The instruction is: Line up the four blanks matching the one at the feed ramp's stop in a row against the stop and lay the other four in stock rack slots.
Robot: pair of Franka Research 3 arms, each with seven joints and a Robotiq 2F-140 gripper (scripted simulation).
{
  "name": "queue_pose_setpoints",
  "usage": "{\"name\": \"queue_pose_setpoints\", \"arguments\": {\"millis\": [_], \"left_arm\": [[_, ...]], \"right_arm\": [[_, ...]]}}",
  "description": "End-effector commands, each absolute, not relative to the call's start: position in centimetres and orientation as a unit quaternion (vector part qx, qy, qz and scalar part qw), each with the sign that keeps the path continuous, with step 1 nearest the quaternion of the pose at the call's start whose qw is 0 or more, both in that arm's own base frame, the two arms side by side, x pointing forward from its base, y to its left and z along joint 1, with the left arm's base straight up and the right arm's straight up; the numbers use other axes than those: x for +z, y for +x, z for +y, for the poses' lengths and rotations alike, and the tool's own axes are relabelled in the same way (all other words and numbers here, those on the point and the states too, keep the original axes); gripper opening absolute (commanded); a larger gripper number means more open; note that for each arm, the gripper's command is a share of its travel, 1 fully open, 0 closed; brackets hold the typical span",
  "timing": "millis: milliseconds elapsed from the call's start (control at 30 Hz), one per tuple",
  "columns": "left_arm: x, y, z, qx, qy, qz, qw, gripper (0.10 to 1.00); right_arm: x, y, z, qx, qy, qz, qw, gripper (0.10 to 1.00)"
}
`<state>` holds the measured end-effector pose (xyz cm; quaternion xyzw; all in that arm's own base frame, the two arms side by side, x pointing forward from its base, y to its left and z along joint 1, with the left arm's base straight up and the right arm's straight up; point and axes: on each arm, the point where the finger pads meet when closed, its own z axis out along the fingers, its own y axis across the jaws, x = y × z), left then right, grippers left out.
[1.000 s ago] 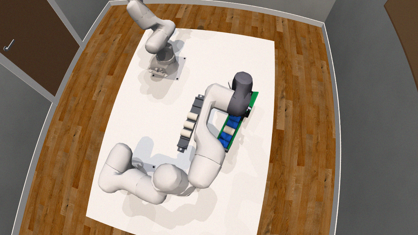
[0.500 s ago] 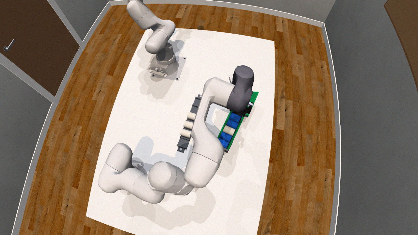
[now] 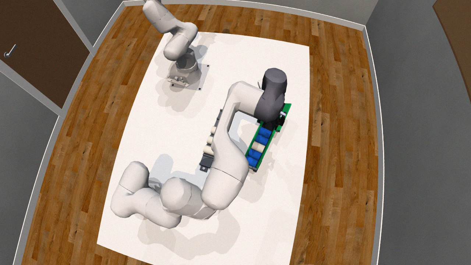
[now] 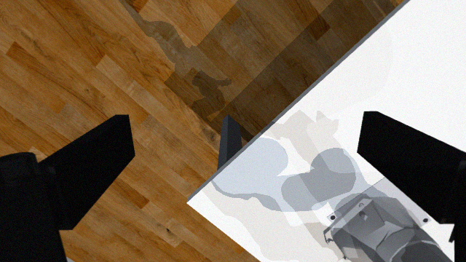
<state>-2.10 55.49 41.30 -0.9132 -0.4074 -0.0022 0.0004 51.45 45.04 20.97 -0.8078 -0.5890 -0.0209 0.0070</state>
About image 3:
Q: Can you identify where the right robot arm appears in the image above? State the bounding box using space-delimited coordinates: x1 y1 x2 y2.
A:
110 68 287 229

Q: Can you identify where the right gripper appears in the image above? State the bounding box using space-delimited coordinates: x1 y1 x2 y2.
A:
275 112 287 130

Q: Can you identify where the blue cylinder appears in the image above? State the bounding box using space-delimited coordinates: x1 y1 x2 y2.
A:
258 127 272 139
246 156 258 167
248 148 262 160
255 134 269 146

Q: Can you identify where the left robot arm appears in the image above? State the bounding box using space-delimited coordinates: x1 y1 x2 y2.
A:
142 0 202 88

